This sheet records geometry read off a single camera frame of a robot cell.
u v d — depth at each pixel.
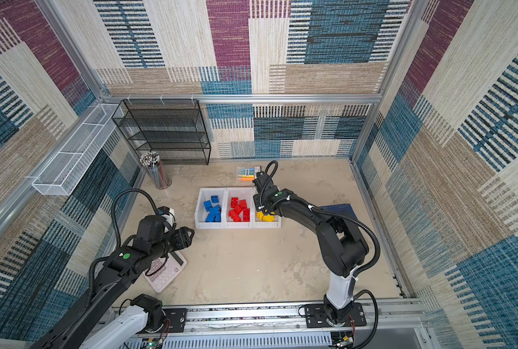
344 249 0.49
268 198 0.71
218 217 0.97
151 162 0.97
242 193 1.06
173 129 1.08
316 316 0.73
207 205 0.98
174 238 0.69
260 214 0.96
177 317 0.75
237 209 0.99
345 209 1.01
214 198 1.02
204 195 1.01
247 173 1.12
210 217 0.96
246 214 0.97
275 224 0.92
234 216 0.96
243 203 1.02
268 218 0.96
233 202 1.01
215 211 0.97
